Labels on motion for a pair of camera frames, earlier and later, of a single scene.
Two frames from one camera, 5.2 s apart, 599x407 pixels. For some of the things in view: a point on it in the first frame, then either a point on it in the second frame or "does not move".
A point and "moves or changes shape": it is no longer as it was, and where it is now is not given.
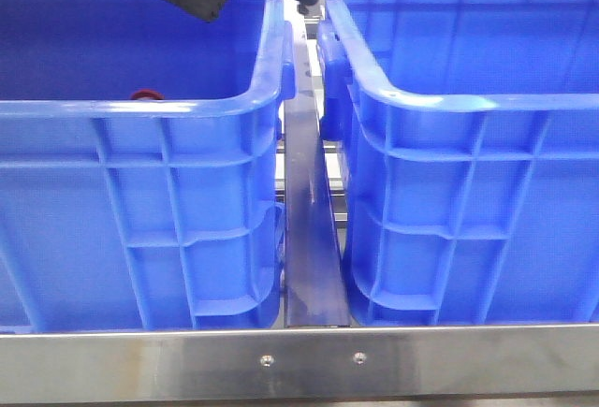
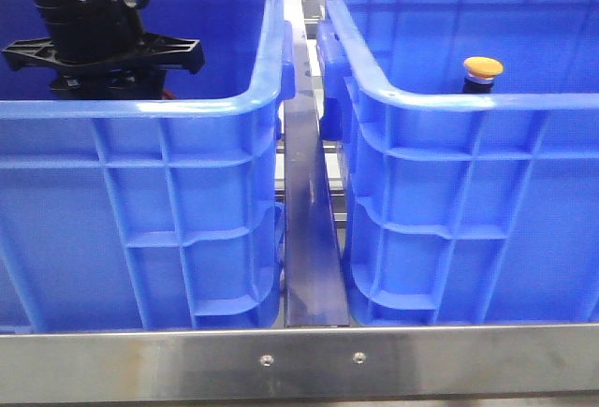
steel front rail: [462, 363] does not move
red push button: [146, 94] moves or changes shape
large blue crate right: [465, 109] does not move
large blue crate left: [140, 156] does not move
